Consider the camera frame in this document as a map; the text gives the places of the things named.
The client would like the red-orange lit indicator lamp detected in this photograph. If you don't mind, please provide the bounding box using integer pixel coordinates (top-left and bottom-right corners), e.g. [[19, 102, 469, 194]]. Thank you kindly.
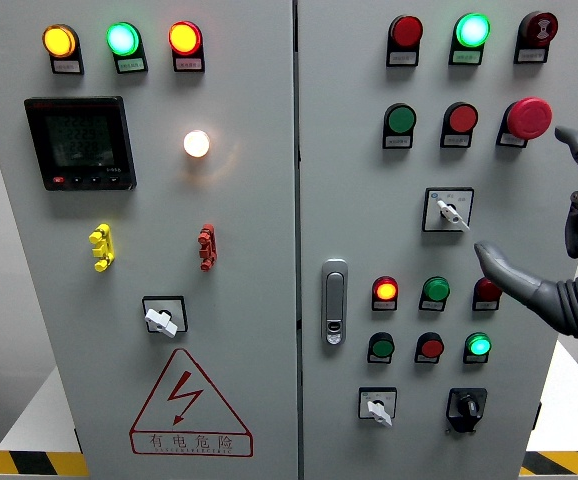
[[371, 275, 400, 313], [167, 20, 206, 74]]

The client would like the green push button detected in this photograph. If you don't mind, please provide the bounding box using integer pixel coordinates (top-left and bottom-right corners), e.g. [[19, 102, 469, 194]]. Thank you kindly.
[[366, 331, 396, 365], [418, 276, 451, 313], [382, 102, 418, 150]]

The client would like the white glowing lamp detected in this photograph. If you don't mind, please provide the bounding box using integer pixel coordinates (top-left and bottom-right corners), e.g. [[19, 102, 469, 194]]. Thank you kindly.
[[183, 129, 212, 159]]

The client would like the silver door lock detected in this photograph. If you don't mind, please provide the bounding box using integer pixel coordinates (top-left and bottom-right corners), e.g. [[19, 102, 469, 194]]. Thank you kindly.
[[320, 258, 349, 347]]

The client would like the white cabinet plinth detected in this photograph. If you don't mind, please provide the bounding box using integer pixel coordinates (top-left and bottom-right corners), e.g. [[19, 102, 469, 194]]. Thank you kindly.
[[526, 335, 578, 454], [0, 367, 83, 456]]

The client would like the white-handled turn switch, plain plate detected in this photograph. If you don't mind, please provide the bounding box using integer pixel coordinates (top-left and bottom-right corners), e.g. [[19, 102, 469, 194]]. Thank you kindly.
[[141, 295, 189, 339]]

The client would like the yellow indicator lamp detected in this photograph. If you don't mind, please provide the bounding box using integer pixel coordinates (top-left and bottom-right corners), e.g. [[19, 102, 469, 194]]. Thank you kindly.
[[42, 23, 85, 76]]

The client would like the white-handled turn switch, small plate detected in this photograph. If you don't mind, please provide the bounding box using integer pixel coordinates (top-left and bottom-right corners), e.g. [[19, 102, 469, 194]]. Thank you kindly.
[[357, 386, 399, 428]]

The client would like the small yellow handle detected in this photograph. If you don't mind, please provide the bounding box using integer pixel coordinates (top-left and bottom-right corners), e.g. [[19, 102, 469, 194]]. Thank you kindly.
[[88, 223, 116, 273]]

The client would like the red and black buzzer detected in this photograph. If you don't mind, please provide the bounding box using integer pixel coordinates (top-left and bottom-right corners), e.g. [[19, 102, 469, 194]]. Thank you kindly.
[[513, 10, 559, 65]]

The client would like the red warning triangle sign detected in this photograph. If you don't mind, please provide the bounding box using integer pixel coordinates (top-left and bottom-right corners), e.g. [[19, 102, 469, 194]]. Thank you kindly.
[[128, 348, 255, 458]]

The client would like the black-handled turn switch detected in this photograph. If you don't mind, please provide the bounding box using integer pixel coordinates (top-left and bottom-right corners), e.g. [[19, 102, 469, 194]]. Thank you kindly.
[[444, 387, 489, 435]]

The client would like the small red handle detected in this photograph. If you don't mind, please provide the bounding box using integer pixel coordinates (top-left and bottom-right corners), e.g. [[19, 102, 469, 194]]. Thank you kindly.
[[197, 223, 219, 273]]

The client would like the large red stop button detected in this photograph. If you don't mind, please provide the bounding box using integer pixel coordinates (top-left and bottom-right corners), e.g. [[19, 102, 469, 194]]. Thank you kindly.
[[495, 96, 554, 149]]

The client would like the black digital display meter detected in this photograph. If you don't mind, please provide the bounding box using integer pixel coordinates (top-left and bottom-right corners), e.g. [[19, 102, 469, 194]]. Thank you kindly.
[[23, 95, 138, 192]]

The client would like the white-handled turn switch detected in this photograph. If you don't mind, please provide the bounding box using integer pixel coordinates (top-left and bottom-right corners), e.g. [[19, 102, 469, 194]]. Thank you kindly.
[[141, 295, 189, 339], [357, 386, 399, 428], [421, 187, 475, 234]]

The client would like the green lit indicator lamp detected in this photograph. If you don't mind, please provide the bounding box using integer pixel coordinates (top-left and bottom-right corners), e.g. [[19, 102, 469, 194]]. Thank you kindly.
[[462, 331, 493, 365], [448, 12, 492, 67], [105, 21, 149, 75]]

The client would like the pale grey cabinet door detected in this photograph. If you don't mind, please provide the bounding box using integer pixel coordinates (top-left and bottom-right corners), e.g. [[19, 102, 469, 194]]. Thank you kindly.
[[0, 0, 300, 480], [296, 0, 578, 480]]

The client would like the red indicator lamp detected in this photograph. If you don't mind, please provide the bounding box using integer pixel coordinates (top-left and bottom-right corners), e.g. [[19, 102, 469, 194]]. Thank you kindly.
[[385, 14, 425, 68]]

